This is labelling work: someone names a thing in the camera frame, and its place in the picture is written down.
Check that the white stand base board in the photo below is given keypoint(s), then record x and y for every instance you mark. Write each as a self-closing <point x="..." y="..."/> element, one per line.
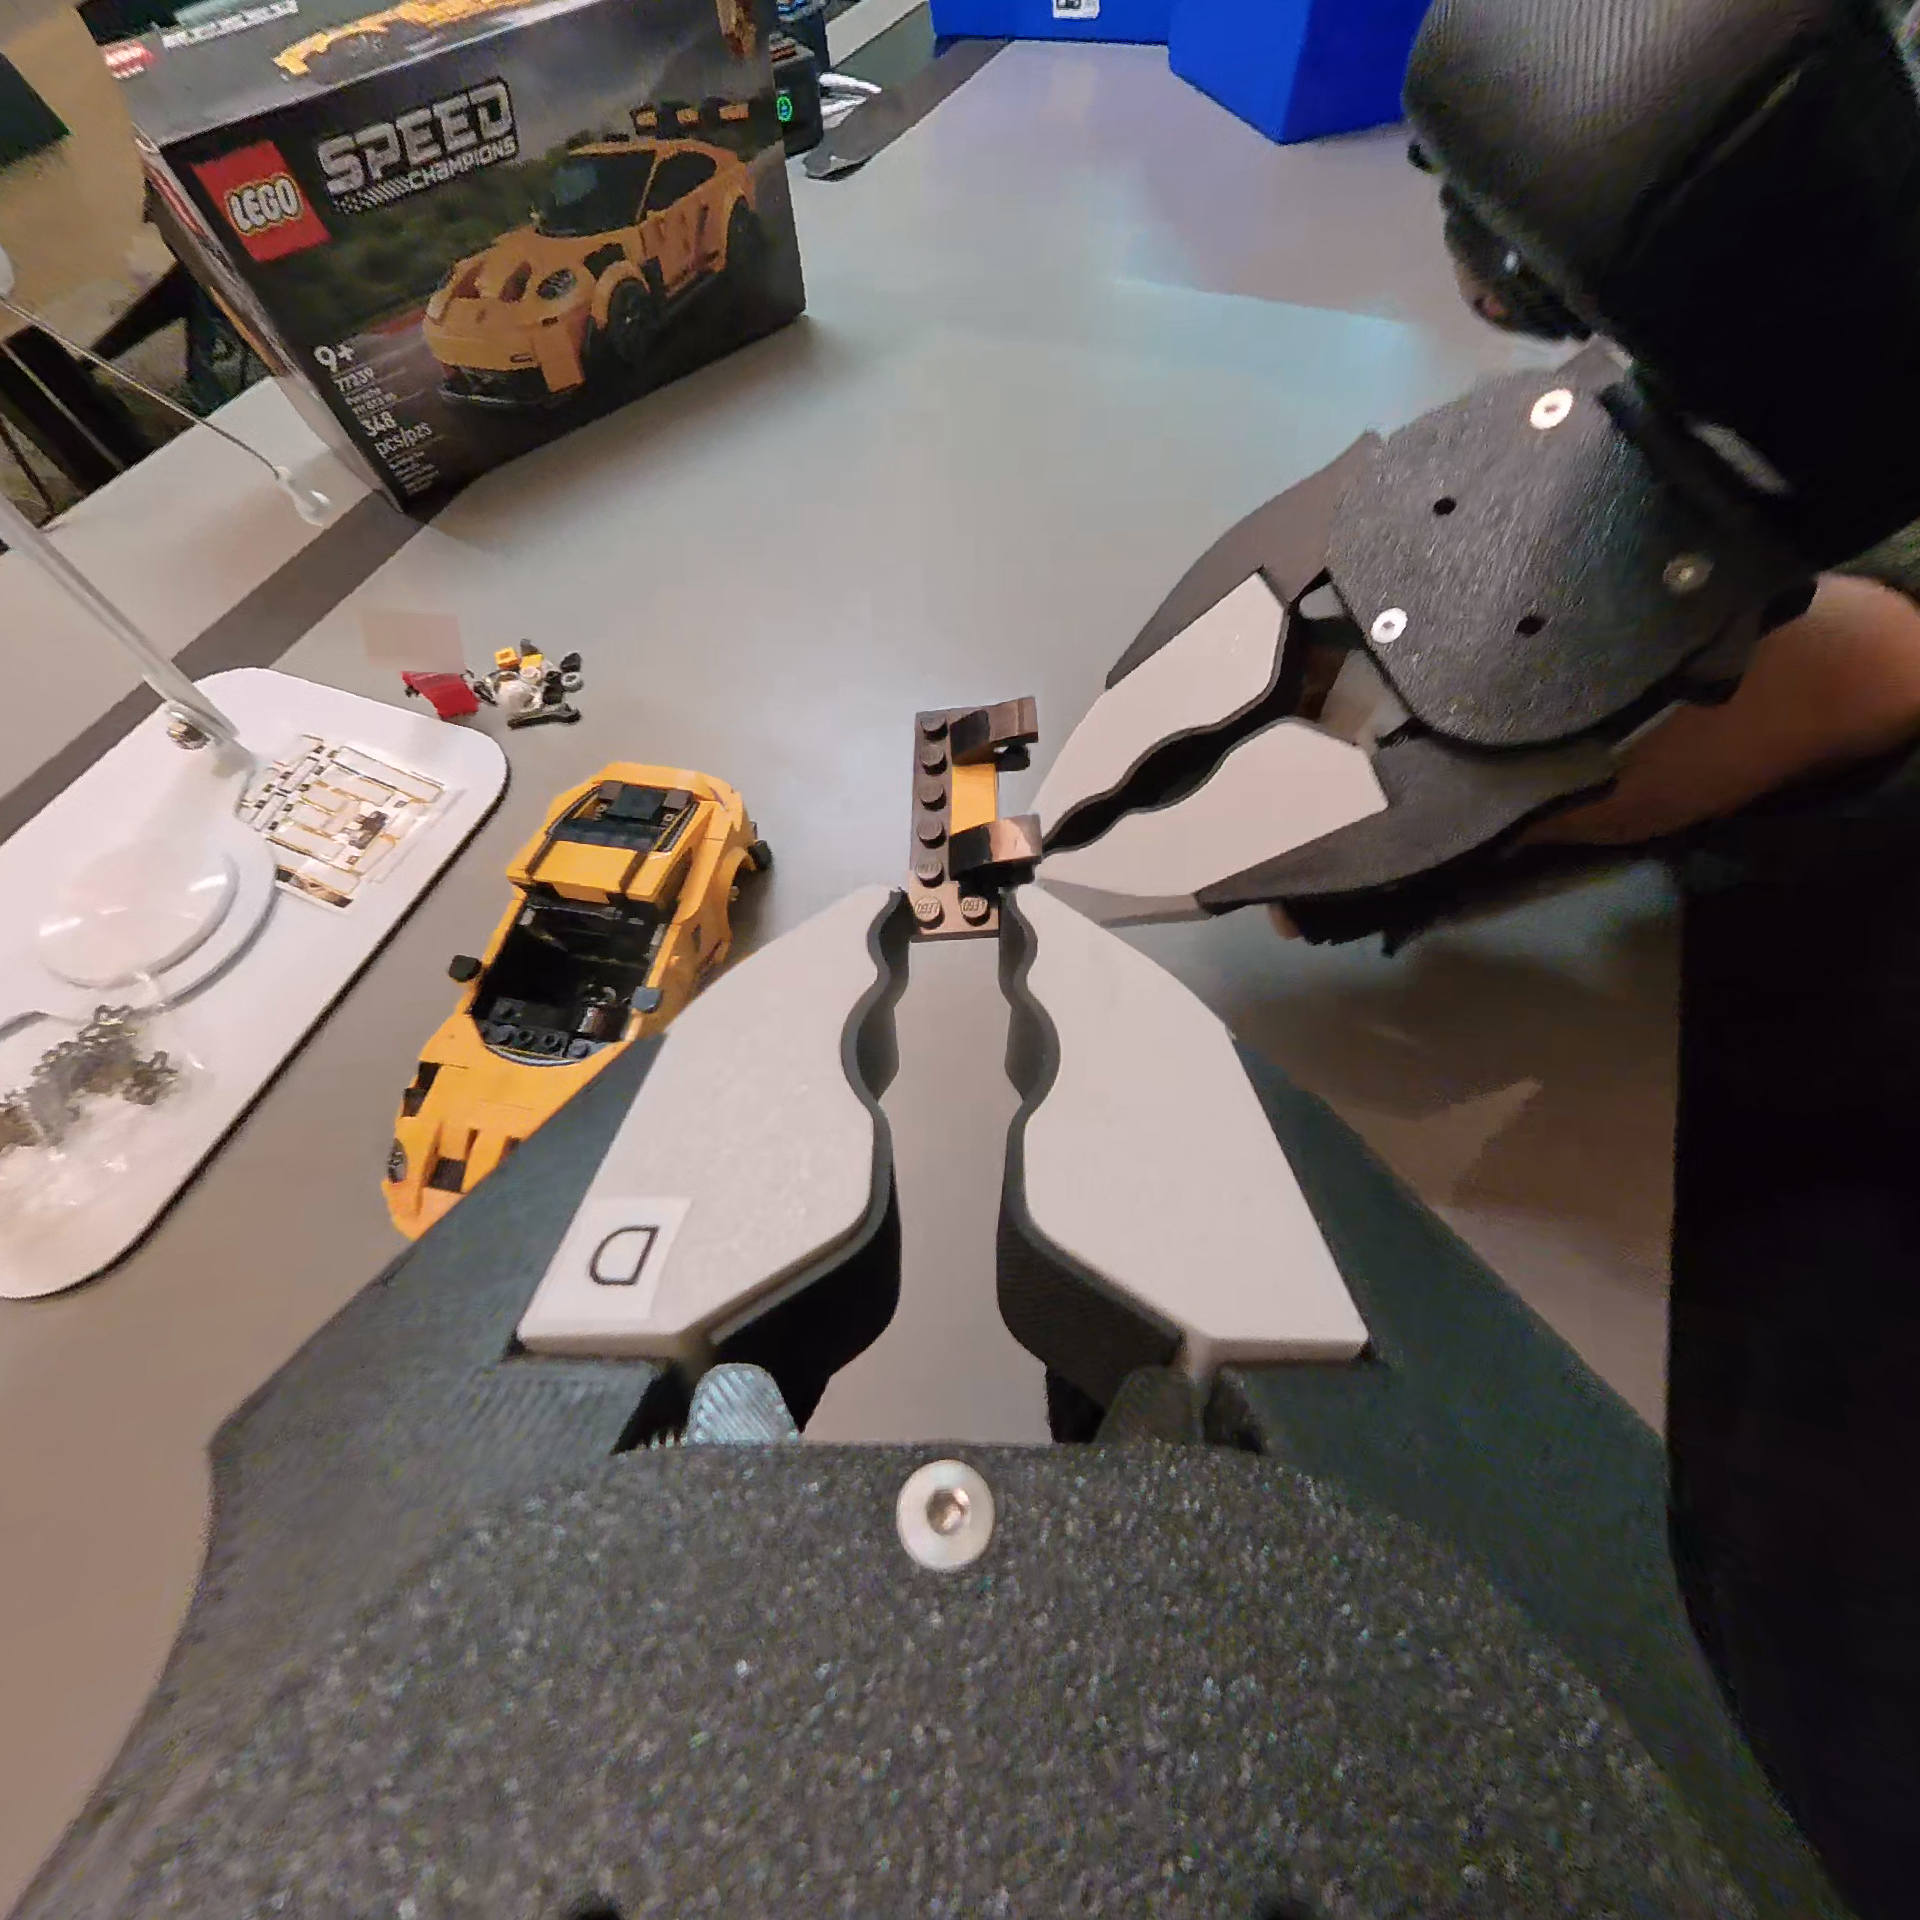
<point x="344" y="974"/>

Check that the person's dark clothed torso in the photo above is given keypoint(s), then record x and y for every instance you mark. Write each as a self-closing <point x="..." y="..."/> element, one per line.
<point x="1801" y="1351"/>

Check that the red lego minifigure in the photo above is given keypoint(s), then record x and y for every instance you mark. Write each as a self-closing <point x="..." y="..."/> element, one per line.
<point x="441" y="694"/>

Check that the small black electronic device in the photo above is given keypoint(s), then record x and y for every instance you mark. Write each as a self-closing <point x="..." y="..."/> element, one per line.
<point x="799" y="97"/>

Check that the person's right hand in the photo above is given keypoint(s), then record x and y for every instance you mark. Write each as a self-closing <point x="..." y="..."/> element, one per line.
<point x="1801" y="722"/>

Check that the bag of small lego parts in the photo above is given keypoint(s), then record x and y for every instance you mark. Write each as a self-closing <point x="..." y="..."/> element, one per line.
<point x="88" y="1097"/>

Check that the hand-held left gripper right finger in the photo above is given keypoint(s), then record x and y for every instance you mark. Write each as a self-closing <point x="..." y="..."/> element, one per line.
<point x="1171" y="1170"/>

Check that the pile of small lego pieces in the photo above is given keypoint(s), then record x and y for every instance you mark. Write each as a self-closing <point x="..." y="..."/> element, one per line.
<point x="533" y="683"/>

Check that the black yellow lego plate assembly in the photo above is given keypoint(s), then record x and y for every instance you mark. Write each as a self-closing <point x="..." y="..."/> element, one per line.
<point x="928" y="810"/>

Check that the round wooden table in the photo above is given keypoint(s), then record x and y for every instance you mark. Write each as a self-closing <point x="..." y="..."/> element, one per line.
<point x="75" y="196"/>

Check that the lego sticker sheet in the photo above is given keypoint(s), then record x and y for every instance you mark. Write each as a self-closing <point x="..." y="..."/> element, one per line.
<point x="344" y="817"/>

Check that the yellow lego car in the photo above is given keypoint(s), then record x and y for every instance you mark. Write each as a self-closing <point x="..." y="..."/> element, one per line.
<point x="603" y="931"/>

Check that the lego set box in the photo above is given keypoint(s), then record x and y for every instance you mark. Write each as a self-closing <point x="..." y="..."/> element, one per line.
<point x="494" y="256"/>

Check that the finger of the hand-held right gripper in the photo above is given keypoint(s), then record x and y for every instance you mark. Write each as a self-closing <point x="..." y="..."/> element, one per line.
<point x="1171" y="691"/>
<point x="1274" y="794"/>

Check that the labelled blue storage bin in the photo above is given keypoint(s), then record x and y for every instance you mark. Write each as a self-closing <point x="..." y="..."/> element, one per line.
<point x="1020" y="20"/>

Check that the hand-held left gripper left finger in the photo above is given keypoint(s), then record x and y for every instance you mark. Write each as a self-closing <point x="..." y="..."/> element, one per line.
<point x="735" y="1142"/>

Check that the clear stand rod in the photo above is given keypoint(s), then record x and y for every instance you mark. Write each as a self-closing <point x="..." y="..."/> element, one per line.
<point x="105" y="614"/>

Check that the round clear lens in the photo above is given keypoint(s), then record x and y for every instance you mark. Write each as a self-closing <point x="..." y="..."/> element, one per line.
<point x="143" y="909"/>

